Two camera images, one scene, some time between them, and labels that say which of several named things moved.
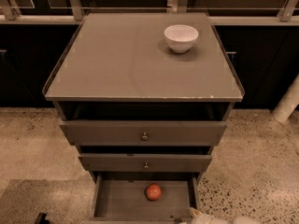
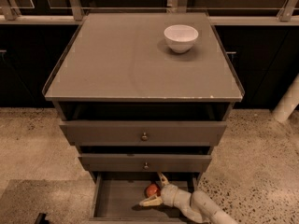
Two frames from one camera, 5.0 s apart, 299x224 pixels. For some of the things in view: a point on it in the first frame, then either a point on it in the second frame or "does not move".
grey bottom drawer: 143,197 does not move
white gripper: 209,218 → 169,194
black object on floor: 41,218 does not move
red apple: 153,191 does not move
